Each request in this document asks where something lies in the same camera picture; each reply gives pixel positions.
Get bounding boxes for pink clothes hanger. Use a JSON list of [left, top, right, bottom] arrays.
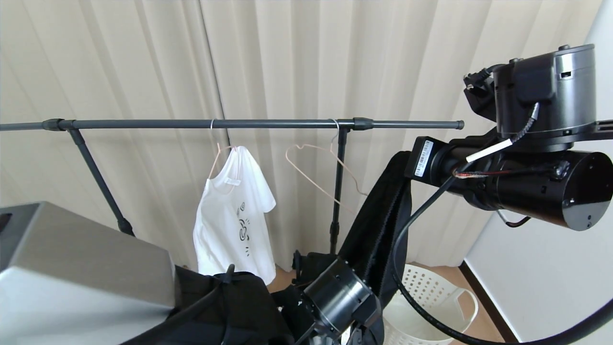
[[208, 120, 240, 182], [285, 120, 369, 215]]

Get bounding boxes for white laundry basket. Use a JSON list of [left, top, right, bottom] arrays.
[[382, 264, 479, 345]]

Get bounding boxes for white printed t-shirt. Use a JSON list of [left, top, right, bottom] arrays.
[[193, 146, 277, 286]]

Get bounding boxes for black garment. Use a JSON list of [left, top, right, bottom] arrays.
[[335, 151, 414, 307]]

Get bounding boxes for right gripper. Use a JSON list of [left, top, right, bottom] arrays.
[[405, 136, 484, 195]]

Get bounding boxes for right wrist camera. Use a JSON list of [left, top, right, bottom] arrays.
[[463, 65, 499, 121]]

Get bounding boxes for beige curtain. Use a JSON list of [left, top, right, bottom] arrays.
[[0, 0, 604, 271]]

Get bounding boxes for black clothes rack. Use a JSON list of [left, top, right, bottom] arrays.
[[0, 117, 465, 257]]

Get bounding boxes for black cable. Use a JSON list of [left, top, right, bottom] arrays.
[[391, 175, 613, 345]]

